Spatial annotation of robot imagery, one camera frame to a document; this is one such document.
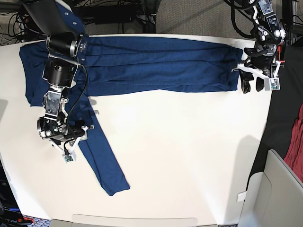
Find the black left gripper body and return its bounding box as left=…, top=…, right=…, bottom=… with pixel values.
left=232, top=51, right=285, bottom=79

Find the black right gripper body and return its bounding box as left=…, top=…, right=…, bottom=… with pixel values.
left=51, top=124, right=94, bottom=151

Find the blue long-sleeve T-shirt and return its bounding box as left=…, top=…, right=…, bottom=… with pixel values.
left=18, top=35, right=244, bottom=197

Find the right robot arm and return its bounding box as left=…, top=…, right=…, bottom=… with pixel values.
left=20, top=0, right=89, bottom=155

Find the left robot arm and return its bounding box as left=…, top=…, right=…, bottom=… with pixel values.
left=225, top=0, right=286, bottom=94

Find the black cloth sheet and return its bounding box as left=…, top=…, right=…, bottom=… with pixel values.
left=249, top=46, right=303, bottom=176

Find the dark red cloth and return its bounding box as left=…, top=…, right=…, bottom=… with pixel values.
left=283, top=118, right=303, bottom=183

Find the grey tray at bottom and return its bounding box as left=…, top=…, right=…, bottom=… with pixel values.
left=51, top=214, right=218, bottom=227

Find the grey plastic bin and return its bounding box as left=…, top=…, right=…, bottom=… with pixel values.
left=238, top=149, right=303, bottom=227

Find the black power supply box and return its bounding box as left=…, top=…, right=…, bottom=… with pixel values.
left=81, top=5, right=137, bottom=24

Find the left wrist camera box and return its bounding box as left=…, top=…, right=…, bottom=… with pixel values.
left=264, top=78, right=280, bottom=91

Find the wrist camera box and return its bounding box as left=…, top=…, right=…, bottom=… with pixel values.
left=62, top=151, right=76, bottom=163
left=264, top=78, right=280, bottom=91

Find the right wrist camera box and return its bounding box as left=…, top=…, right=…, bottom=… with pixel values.
left=62, top=151, right=76, bottom=163

